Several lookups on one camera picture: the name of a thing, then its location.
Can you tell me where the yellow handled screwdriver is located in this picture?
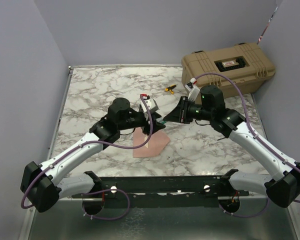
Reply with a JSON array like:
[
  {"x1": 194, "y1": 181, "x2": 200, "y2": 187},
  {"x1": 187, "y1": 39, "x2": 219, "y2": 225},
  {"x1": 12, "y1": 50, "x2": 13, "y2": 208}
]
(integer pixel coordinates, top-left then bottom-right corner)
[{"x1": 164, "y1": 84, "x2": 177, "y2": 95}]

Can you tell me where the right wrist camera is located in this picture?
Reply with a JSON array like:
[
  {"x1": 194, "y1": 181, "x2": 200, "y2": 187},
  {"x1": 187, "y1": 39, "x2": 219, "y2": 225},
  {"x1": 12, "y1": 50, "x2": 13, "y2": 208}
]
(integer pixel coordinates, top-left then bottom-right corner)
[{"x1": 184, "y1": 78, "x2": 200, "y2": 102}]

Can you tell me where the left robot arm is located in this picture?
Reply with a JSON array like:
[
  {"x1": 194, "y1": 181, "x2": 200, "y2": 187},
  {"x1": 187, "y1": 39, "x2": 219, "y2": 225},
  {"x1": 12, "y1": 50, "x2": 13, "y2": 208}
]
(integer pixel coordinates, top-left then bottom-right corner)
[{"x1": 20, "y1": 94, "x2": 165, "y2": 213}]

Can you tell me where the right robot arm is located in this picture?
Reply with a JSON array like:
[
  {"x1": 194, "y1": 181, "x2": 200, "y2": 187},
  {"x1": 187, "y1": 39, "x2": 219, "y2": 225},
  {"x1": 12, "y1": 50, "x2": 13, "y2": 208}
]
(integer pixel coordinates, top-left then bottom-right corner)
[{"x1": 163, "y1": 85, "x2": 300, "y2": 208}]

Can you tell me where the cream paper letter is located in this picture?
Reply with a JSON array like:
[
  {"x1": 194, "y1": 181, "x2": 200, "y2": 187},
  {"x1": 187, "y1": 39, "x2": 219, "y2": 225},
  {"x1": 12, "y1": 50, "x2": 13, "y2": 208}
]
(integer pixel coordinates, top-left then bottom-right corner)
[{"x1": 144, "y1": 135, "x2": 149, "y2": 149}]

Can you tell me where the pink envelope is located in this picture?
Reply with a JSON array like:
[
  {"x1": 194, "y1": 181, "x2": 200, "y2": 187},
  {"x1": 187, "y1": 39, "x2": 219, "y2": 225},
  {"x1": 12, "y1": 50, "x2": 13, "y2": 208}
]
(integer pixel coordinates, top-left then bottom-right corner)
[{"x1": 132, "y1": 128, "x2": 170, "y2": 158}]

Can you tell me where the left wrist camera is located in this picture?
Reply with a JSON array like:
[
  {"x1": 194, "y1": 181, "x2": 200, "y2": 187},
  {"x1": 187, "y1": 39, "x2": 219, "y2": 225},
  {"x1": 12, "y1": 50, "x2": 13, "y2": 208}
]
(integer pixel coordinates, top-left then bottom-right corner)
[{"x1": 139, "y1": 93, "x2": 159, "y2": 117}]

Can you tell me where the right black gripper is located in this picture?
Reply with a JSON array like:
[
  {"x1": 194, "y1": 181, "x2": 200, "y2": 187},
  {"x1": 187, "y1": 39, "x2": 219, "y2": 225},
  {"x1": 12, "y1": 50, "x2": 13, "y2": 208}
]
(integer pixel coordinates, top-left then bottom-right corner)
[{"x1": 164, "y1": 96, "x2": 213, "y2": 124}]

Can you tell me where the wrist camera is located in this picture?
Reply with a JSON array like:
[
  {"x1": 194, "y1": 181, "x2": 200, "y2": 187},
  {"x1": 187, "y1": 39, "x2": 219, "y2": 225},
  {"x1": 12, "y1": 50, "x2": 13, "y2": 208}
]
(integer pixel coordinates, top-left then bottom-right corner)
[
  {"x1": 184, "y1": 78, "x2": 200, "y2": 102},
  {"x1": 139, "y1": 93, "x2": 159, "y2": 117}
]

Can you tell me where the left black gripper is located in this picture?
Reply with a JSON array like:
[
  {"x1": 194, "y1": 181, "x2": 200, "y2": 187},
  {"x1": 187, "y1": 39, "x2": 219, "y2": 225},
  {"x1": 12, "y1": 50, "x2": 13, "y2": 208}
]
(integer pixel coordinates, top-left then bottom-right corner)
[{"x1": 118, "y1": 111, "x2": 166, "y2": 135}]

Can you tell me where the tan plastic case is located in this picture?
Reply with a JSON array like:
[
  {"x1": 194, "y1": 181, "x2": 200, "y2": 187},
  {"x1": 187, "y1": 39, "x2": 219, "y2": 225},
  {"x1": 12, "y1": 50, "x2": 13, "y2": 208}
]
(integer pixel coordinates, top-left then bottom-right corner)
[{"x1": 181, "y1": 43, "x2": 276, "y2": 95}]

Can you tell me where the black mounting rail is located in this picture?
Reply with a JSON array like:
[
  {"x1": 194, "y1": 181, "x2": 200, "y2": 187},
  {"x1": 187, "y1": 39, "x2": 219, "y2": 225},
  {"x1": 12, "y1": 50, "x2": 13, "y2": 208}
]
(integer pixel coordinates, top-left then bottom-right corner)
[{"x1": 72, "y1": 175, "x2": 249, "y2": 209}]

